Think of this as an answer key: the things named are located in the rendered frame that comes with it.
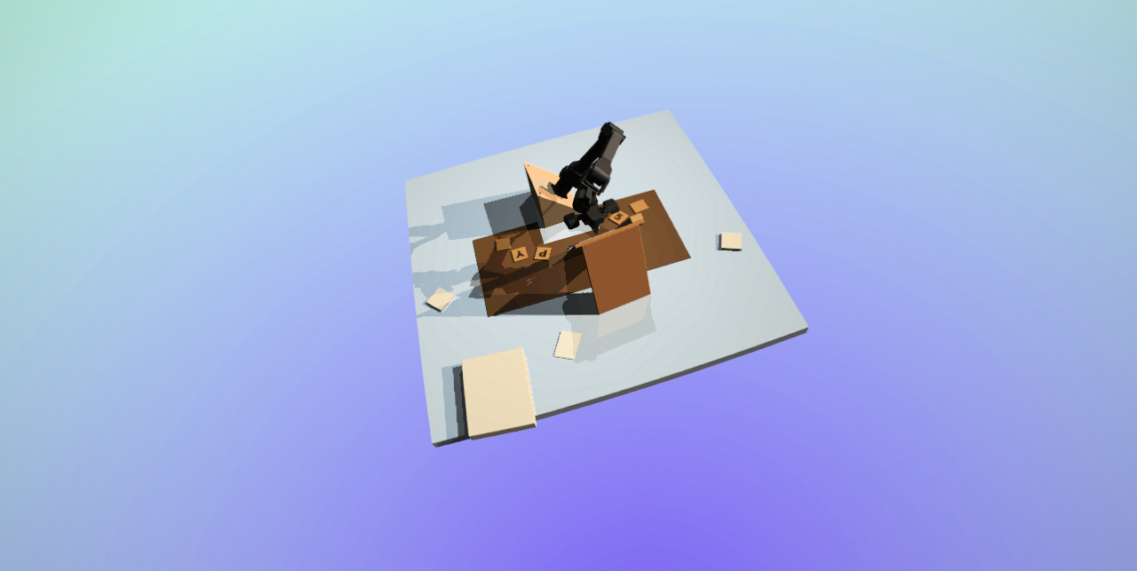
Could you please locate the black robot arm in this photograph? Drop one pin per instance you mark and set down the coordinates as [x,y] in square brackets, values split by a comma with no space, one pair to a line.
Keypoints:
[583,173]

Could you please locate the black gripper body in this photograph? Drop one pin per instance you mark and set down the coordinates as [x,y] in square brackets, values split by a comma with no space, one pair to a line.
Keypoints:
[572,220]

